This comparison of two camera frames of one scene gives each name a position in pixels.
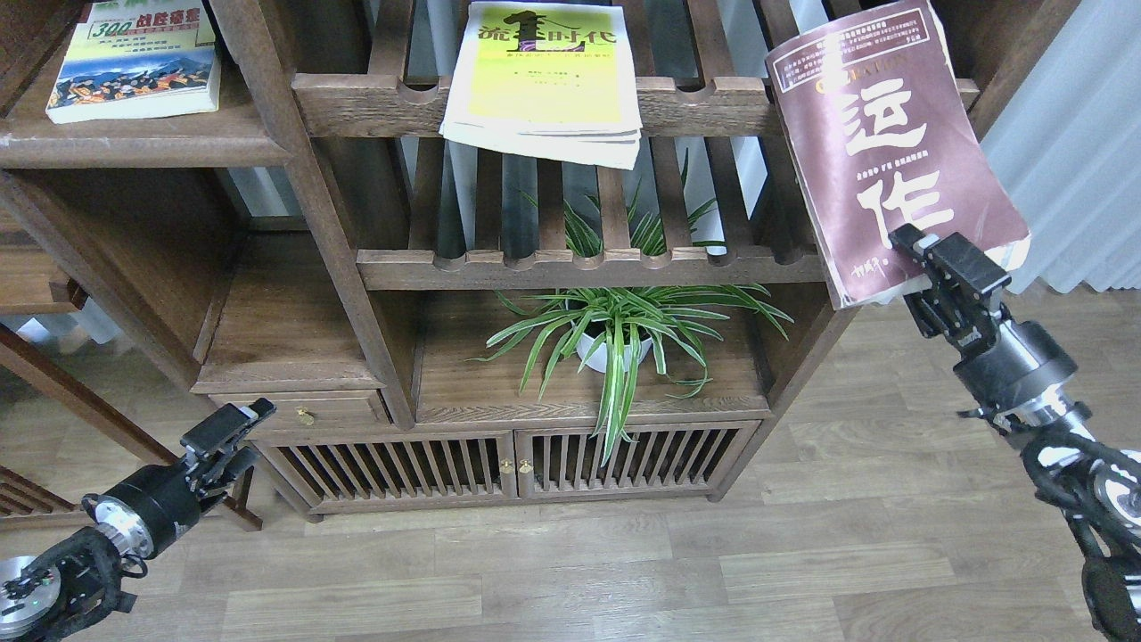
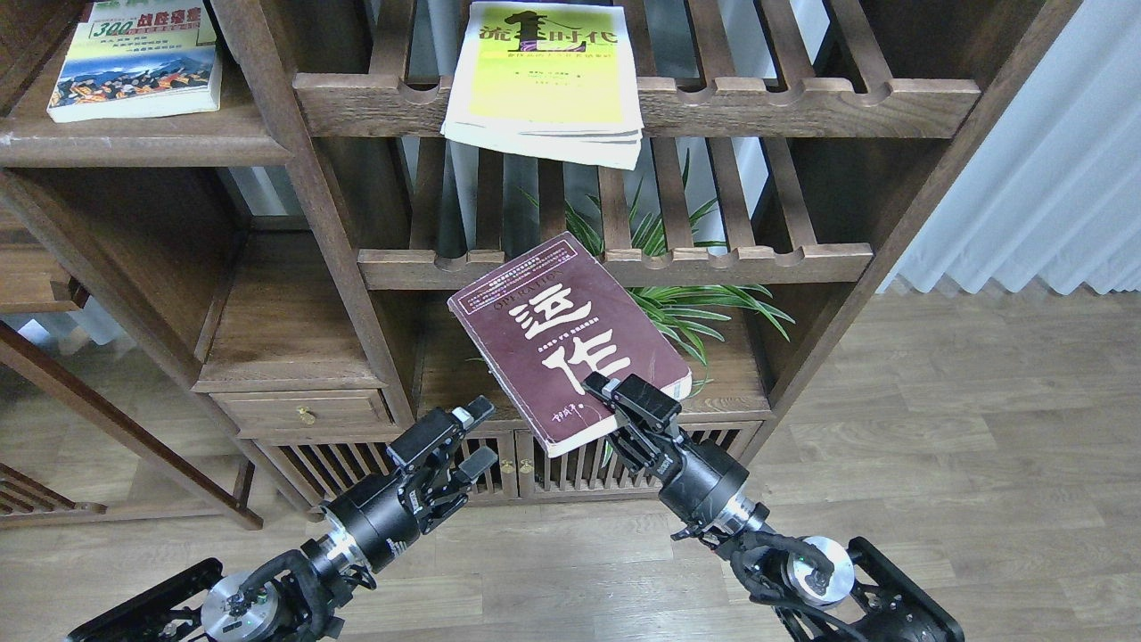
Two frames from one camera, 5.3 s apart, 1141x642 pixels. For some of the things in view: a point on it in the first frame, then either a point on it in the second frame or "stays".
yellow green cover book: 554,79 stays
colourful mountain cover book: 137,59 stays
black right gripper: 1013,367 → 698,480
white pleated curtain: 1067,147 stays
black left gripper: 145,510 → 380,518
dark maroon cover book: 883,138 → 545,319
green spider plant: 617,325 stays
